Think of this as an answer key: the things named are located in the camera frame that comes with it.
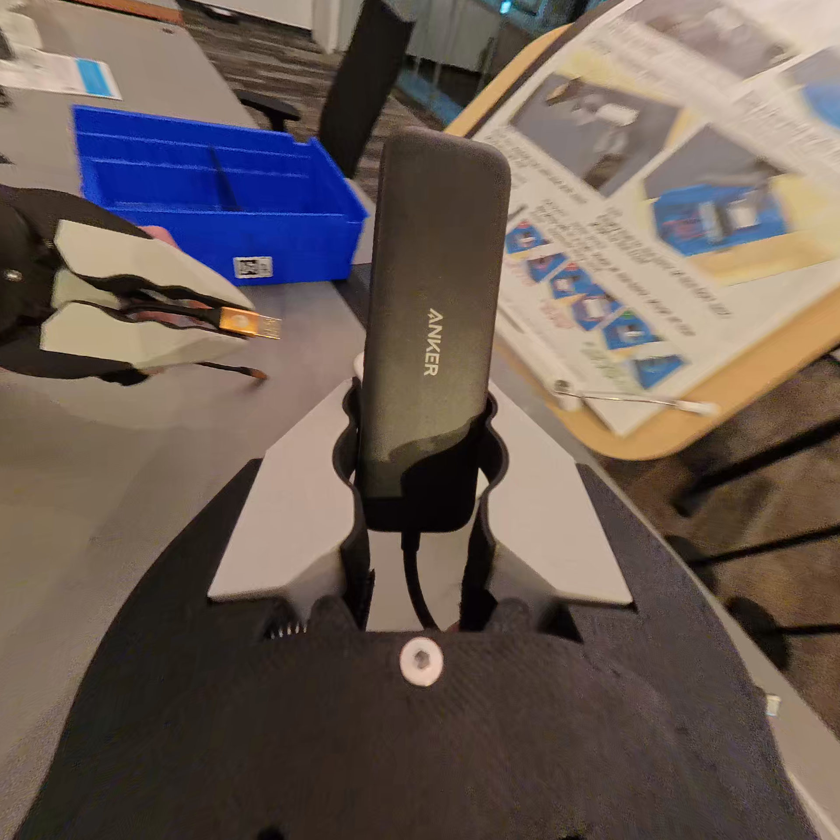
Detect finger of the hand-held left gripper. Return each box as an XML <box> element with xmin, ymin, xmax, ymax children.
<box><xmin>51</xmin><ymin>218</ymin><xmax>258</xmax><ymax>314</ymax></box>
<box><xmin>39</xmin><ymin>302</ymin><xmax>238</xmax><ymax>371</ymax></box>

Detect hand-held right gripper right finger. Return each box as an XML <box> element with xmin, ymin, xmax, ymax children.
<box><xmin>459</xmin><ymin>394</ymin><xmax>634</xmax><ymax>631</ymax></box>

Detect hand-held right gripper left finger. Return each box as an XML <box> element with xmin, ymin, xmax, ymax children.
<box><xmin>209</xmin><ymin>381</ymin><xmax>376</xmax><ymax>624</ymax></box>

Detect black usb cable orange plugs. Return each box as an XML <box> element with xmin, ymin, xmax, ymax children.
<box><xmin>121</xmin><ymin>298</ymin><xmax>284</xmax><ymax>383</ymax></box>

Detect blue plastic bin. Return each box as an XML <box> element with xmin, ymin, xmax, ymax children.
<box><xmin>71</xmin><ymin>105</ymin><xmax>370</xmax><ymax>287</ymax></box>

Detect black usb hub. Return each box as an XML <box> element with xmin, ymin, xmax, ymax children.
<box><xmin>357</xmin><ymin>128</ymin><xmax>513</xmax><ymax>534</ymax></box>

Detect blue white leaflet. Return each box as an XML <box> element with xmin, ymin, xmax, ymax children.
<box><xmin>0</xmin><ymin>47</ymin><xmax>124</xmax><ymax>101</ymax></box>

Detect black office chair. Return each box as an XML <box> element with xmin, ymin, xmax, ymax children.
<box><xmin>236</xmin><ymin>0</ymin><xmax>419</xmax><ymax>179</ymax></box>
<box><xmin>666</xmin><ymin>420</ymin><xmax>840</xmax><ymax>664</ymax></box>

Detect printed instruction sheet pad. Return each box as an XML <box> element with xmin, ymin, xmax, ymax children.
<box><xmin>472</xmin><ymin>0</ymin><xmax>840</xmax><ymax>438</ymax></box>

